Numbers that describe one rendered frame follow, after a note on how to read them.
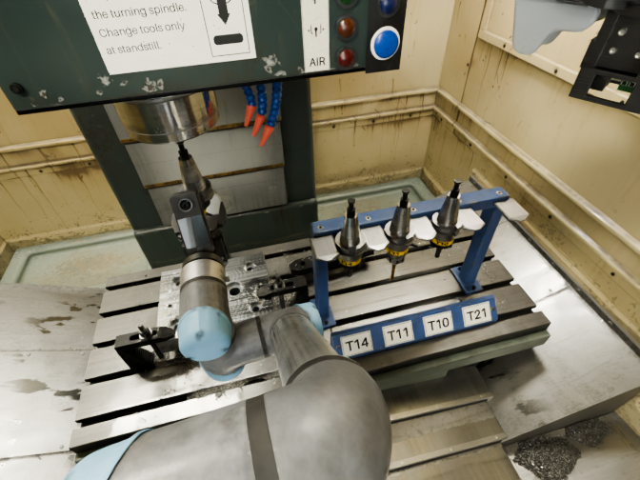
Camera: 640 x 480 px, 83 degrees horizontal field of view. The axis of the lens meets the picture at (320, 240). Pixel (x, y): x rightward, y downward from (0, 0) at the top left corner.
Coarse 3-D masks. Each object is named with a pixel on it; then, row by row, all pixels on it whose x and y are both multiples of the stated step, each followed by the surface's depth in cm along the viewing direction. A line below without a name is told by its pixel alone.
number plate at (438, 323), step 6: (444, 312) 93; (450, 312) 93; (426, 318) 92; (432, 318) 93; (438, 318) 93; (444, 318) 93; (450, 318) 93; (426, 324) 92; (432, 324) 93; (438, 324) 93; (444, 324) 93; (450, 324) 93; (426, 330) 92; (432, 330) 93; (438, 330) 93; (444, 330) 93; (426, 336) 93
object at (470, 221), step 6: (462, 210) 82; (468, 210) 82; (462, 216) 80; (468, 216) 80; (474, 216) 80; (462, 222) 79; (468, 222) 79; (474, 222) 79; (480, 222) 79; (462, 228) 78; (468, 228) 78; (474, 228) 78; (480, 228) 78
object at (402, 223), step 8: (400, 208) 71; (408, 208) 71; (400, 216) 72; (408, 216) 73; (392, 224) 75; (400, 224) 73; (408, 224) 74; (392, 232) 76; (400, 232) 75; (408, 232) 75
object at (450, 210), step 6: (450, 198) 73; (456, 198) 73; (444, 204) 75; (450, 204) 74; (456, 204) 74; (444, 210) 75; (450, 210) 75; (456, 210) 75; (438, 216) 78; (444, 216) 76; (450, 216) 75; (456, 216) 76; (438, 222) 78; (444, 222) 77; (450, 222) 76; (456, 222) 77
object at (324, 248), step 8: (312, 240) 76; (320, 240) 76; (328, 240) 76; (312, 248) 75; (320, 248) 75; (328, 248) 75; (336, 248) 75; (320, 256) 73; (328, 256) 73; (336, 256) 73
